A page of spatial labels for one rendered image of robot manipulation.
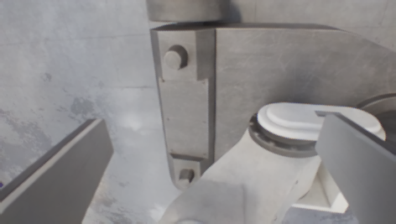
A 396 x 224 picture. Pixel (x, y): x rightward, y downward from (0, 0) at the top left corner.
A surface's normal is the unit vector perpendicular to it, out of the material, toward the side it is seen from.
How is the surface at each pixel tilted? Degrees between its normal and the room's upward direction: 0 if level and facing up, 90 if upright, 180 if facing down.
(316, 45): 0
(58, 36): 0
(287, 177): 90
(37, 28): 0
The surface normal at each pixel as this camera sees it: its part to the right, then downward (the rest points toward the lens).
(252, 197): -0.03, -0.87
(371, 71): -0.22, 0.48
